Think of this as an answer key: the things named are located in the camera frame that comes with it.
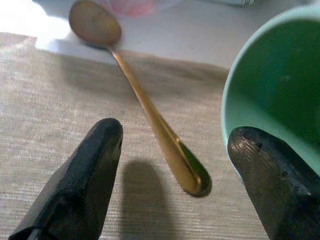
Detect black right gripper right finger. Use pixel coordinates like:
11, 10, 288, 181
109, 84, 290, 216
226, 126, 320, 240

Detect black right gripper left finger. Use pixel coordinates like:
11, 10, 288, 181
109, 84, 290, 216
8, 117, 124, 240

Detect golden metal spoon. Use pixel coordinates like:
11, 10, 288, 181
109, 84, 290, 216
68, 0, 213, 197

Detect beige woven cloth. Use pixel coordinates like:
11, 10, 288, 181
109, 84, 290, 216
0, 31, 270, 240

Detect green cup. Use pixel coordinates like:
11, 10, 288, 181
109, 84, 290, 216
221, 6, 320, 187

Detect red plastic bowl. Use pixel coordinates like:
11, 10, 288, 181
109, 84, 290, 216
107, 0, 156, 17

